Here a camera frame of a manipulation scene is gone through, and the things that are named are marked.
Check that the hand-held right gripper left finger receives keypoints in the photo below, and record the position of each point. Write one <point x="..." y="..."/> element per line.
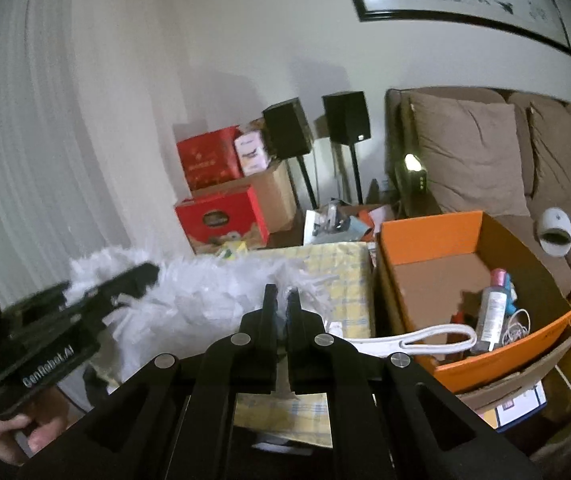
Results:
<point x="268" y="330"/>

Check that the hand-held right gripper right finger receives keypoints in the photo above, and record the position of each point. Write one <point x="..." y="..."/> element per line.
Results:
<point x="293" y="330"/>

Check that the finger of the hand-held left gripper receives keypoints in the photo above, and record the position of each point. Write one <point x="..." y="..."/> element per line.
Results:
<point x="125" y="280"/>

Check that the white fluffy duster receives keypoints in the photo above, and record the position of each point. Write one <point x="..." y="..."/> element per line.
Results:
<point x="190" y="300"/>

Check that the orange cardboard box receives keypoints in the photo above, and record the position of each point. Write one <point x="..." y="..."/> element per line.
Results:
<point x="425" y="280"/>

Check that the clear bottle pink cap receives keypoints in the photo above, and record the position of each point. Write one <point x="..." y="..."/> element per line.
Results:
<point x="490" y="315"/>

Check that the blue funnel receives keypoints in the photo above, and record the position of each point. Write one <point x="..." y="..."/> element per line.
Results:
<point x="511" y="302"/>

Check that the white earphones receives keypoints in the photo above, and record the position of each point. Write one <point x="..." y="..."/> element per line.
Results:
<point x="515" y="330"/>

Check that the person's left hand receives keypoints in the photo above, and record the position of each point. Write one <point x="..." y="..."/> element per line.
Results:
<point x="40" y="430"/>

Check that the yellow checked tablecloth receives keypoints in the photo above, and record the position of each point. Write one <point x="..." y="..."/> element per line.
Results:
<point x="345" y="280"/>

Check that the green drink carton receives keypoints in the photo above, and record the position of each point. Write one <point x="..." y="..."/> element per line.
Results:
<point x="233" y="251"/>

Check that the red gift box pictured label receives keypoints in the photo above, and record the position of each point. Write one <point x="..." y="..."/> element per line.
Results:
<point x="220" y="220"/>

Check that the open bag of clutter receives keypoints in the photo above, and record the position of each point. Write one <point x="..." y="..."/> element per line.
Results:
<point x="335" y="222"/>

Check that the brown cardboard box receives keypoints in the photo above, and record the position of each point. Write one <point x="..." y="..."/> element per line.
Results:
<point x="278" y="195"/>

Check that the red gift box gold print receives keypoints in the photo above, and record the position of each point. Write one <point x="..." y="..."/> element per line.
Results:
<point x="208" y="160"/>

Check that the black speaker stand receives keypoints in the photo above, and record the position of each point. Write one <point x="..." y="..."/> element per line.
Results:
<point x="356" y="175"/>
<point x="306" y="182"/>

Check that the white curtain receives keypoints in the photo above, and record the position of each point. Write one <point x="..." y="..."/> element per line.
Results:
<point x="65" y="110"/>

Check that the black lit lantern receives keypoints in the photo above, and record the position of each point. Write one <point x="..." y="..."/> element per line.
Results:
<point x="415" y="180"/>

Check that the black speaker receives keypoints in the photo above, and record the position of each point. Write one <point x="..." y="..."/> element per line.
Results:
<point x="288" y="127"/>
<point x="345" y="117"/>

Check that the large brown cushion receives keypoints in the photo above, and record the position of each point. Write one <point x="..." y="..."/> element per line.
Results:
<point x="465" y="155"/>

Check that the white dome lamp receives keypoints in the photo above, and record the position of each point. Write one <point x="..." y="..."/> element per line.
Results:
<point x="555" y="222"/>

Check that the medium brown cushion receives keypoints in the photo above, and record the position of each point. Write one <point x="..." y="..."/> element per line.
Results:
<point x="560" y="155"/>

